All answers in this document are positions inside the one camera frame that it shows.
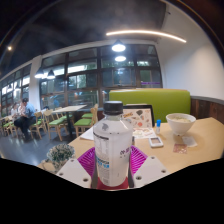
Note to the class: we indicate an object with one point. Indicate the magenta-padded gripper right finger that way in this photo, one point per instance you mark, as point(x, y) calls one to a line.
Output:
point(151, 170)

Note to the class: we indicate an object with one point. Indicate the small ceiling spotlight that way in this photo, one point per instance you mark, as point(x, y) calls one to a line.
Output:
point(9, 48)

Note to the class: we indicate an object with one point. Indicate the white bowl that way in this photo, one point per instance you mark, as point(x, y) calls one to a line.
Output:
point(180, 124)

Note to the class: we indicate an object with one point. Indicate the curved linear ceiling light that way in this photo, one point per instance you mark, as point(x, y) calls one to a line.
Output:
point(146, 32)

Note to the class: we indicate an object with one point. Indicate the green-white patterned mug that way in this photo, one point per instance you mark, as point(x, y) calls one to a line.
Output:
point(60, 155)

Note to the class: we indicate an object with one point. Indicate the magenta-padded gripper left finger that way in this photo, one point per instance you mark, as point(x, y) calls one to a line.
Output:
point(71, 171)

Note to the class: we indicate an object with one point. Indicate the white card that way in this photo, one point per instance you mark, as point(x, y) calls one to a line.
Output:
point(190, 141)

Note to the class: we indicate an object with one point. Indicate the wooden dining table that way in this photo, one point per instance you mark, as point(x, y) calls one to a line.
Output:
point(69, 108)

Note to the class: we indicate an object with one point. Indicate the green-seated wooden chairs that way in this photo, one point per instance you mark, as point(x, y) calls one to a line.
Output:
point(56, 122)

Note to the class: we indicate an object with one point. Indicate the green upholstered bench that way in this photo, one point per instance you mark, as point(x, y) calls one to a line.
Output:
point(170, 101)

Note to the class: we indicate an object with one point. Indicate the small blue-capped bottle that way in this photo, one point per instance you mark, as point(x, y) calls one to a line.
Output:
point(158, 128)

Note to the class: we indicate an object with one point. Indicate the pendant lamp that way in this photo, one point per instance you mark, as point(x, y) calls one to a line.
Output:
point(50, 74)
point(39, 74)

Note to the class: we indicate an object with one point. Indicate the sticker sheet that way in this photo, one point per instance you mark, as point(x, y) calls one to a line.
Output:
point(144, 133)

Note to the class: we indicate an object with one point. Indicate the round ceiling lamp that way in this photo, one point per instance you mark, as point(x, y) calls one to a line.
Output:
point(118, 47)
point(120, 58)

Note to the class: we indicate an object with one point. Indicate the brown packet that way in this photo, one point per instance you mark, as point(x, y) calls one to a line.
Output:
point(180, 148)

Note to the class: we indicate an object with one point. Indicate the person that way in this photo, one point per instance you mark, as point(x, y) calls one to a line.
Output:
point(15, 113)
point(27, 116)

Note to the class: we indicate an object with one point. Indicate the clear black-capped drink bottle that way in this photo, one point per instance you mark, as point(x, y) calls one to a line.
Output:
point(113, 146)

